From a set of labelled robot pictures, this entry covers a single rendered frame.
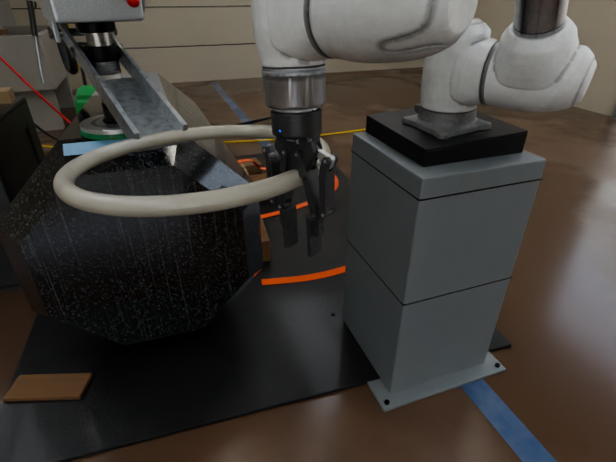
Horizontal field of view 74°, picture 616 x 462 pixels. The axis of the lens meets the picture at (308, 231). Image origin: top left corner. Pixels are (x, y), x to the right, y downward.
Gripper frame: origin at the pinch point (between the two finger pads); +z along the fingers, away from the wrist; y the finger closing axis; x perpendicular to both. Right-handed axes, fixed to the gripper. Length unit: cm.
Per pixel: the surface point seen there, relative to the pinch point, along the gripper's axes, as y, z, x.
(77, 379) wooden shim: 91, 75, 17
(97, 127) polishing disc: 83, -7, -9
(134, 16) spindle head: 72, -35, -21
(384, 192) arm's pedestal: 13, 13, -53
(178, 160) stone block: 67, 4, -23
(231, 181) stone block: 62, 14, -38
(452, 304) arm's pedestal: -8, 48, -61
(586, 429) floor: -50, 86, -74
